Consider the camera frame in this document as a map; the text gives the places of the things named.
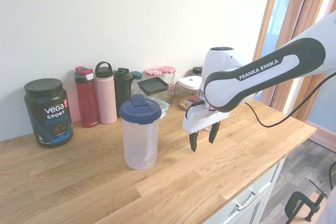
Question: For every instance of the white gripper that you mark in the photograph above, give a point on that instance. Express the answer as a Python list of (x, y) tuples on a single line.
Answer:
[(199, 120)]

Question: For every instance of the clear pitcher with blue lid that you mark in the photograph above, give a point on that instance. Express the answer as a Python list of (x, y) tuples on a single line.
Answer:
[(139, 134)]

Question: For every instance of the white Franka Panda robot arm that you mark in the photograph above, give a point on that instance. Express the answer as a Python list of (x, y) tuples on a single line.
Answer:
[(262, 82)]

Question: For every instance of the red water bottle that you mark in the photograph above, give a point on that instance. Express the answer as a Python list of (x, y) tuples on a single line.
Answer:
[(88, 100)]

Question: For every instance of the glass container with clip lid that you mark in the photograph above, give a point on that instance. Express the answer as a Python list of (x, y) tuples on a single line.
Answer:
[(165, 110)]

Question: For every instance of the glass jar with white lid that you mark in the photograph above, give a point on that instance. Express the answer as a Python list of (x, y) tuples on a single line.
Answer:
[(189, 85)]

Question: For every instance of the jar with black lid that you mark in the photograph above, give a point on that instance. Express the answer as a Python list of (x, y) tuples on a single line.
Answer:
[(197, 71)]

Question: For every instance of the square container with black lid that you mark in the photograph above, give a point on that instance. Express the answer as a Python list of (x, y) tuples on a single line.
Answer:
[(153, 85)]

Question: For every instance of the jar with red checked lid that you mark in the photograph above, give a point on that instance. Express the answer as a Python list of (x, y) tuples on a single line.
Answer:
[(168, 70), (153, 72)]

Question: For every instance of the white kitchen cabinet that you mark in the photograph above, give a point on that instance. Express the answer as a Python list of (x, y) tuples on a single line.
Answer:
[(260, 195)]

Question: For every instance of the clear bottle with green cap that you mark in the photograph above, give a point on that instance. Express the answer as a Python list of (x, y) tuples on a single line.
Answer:
[(136, 77)]

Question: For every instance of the black shaker bottle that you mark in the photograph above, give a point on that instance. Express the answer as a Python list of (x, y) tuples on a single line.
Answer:
[(123, 90)]

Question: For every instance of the pink bottle with black cap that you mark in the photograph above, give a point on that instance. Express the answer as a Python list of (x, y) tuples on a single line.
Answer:
[(106, 98)]

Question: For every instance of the green metal clamp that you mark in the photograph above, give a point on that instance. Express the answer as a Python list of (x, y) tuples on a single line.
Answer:
[(294, 203)]

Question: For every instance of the black Vega protein tub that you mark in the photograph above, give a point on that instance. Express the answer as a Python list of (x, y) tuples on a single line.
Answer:
[(48, 113)]

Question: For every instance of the wooden glazed door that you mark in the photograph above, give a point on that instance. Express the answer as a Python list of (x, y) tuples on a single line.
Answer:
[(302, 11)]

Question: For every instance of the wooden door frame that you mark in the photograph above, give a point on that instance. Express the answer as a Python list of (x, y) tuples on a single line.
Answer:
[(267, 16)]

